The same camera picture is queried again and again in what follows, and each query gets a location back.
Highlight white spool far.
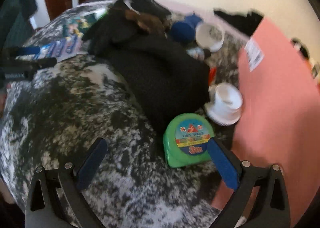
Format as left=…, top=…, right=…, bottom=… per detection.
left=195, top=22, right=225, bottom=52

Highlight blue white packet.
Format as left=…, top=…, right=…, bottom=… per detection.
left=18, top=35, right=82, bottom=63

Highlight panda plush toy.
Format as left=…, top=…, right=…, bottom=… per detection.
left=291, top=38, right=319, bottom=83

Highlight black fabric by wall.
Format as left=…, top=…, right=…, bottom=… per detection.
left=213, top=9, right=264, bottom=37

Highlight white spool near box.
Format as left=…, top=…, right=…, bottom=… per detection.
left=204, top=83, right=243, bottom=126

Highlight black gloves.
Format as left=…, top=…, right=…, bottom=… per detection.
left=82, top=0, right=210, bottom=140

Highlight green tape measure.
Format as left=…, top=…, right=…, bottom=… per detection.
left=163, top=114, right=214, bottom=168

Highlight pink bed sheet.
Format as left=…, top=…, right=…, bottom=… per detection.
left=155, top=0, right=249, bottom=42

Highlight blue spool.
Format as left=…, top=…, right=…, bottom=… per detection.
left=169, top=13, right=203, bottom=45

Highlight small blue thread bobbin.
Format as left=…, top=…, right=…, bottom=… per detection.
left=187, top=47, right=212, bottom=61

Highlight colourful cartoon packet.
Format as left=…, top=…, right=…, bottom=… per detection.
left=62, top=8, right=107, bottom=37

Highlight pink storage box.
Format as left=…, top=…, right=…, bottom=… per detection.
left=214, top=18, right=319, bottom=227

